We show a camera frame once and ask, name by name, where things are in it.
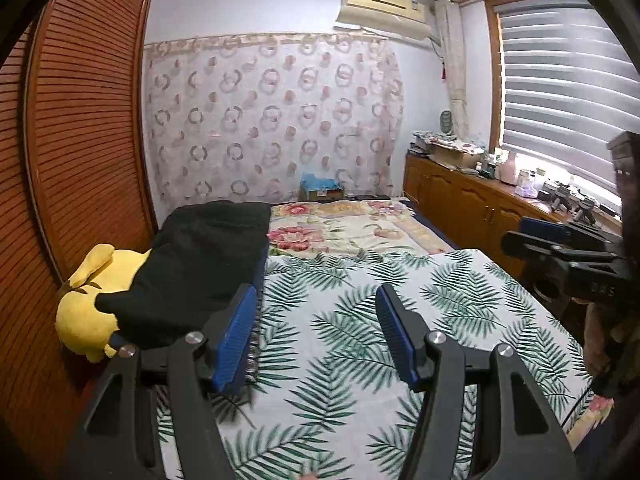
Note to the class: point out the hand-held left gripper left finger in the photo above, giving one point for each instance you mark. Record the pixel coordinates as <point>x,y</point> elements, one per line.
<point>235,340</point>

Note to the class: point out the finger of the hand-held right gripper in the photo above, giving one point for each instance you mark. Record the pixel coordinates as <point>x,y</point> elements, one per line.
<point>540,250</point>
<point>545,230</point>

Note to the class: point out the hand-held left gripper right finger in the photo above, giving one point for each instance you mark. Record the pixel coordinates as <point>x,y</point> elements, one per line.
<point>395,335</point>

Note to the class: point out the black t-shirt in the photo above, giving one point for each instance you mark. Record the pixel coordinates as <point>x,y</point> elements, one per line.
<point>200,260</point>

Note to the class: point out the person's right hand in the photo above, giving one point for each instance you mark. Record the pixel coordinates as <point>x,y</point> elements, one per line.
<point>600,330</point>

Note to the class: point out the black device on stand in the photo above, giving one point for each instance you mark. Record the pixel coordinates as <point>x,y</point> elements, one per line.
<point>585,210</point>
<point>562,197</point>

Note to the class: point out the pale plastic bag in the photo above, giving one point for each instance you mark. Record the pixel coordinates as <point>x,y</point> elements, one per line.
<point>527,190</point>

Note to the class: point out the leaf print sheet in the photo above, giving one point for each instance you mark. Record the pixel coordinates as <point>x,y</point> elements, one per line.
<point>350,320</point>

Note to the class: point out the pink bottle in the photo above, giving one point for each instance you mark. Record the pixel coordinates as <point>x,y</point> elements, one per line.
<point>508,170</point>

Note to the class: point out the navy blue pillow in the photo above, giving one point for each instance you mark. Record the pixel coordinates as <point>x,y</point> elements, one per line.
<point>262,265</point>

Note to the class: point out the wooden sideboard cabinet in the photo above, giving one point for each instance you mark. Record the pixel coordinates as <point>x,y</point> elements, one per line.
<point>460,205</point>

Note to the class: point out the open cardboard box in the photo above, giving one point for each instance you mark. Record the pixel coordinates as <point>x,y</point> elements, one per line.
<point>452,156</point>

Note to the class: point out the floral blanket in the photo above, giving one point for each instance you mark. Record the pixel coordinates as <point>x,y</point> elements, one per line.
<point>350,225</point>

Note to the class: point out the floral cloth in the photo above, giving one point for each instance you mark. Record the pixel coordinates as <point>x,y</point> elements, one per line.
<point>445,139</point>

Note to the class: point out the grey window blind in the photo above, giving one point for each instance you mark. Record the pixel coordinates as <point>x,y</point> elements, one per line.
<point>560,95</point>

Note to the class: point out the small desk fan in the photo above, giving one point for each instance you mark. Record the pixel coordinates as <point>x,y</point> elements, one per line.
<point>448,122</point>

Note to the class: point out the yellow plush toy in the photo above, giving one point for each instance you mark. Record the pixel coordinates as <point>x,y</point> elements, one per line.
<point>85,315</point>

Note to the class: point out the cardboard box with blue contents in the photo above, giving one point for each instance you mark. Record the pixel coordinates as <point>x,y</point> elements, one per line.
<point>320,190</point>

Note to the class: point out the red hanging ornament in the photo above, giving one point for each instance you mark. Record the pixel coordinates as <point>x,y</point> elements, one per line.
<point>443,72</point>

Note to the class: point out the beige tied curtain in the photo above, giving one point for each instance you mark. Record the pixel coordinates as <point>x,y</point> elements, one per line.
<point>452,60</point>

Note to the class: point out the circle print sheer curtain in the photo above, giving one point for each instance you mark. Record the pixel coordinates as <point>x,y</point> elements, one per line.
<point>270,120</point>

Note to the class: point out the wooden louvered wardrobe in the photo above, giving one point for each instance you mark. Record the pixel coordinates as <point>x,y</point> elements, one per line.
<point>75,160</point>

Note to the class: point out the wall air conditioner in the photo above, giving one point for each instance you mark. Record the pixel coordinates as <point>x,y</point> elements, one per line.
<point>380,10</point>

